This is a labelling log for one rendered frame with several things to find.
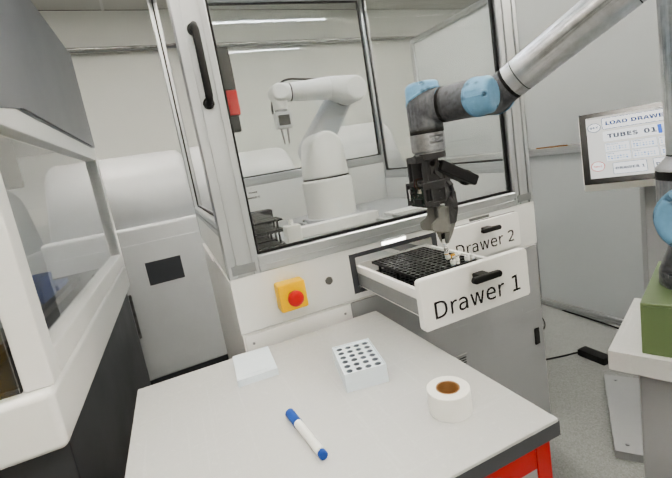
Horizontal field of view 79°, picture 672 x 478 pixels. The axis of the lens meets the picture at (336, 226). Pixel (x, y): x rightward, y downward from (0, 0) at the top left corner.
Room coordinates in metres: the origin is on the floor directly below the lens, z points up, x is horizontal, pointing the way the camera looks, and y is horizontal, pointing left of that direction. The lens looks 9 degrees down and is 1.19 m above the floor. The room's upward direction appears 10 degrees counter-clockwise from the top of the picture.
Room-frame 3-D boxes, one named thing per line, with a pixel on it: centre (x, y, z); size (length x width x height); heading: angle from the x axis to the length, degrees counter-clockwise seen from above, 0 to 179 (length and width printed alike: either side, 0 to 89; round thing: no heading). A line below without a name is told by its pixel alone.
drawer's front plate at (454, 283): (0.83, -0.28, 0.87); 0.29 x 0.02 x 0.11; 111
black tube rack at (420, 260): (1.02, -0.20, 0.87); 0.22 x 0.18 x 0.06; 21
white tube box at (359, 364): (0.77, 0.00, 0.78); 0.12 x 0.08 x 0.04; 10
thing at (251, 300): (1.60, -0.02, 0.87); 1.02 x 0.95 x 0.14; 111
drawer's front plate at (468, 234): (1.24, -0.45, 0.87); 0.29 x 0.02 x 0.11; 111
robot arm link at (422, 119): (0.92, -0.24, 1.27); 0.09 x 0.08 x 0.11; 45
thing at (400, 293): (1.03, -0.20, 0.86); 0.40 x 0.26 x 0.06; 21
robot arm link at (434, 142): (0.92, -0.24, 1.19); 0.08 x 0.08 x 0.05
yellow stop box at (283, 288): (1.00, 0.14, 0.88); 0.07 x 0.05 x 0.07; 111
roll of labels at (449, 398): (0.61, -0.14, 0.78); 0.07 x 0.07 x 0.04
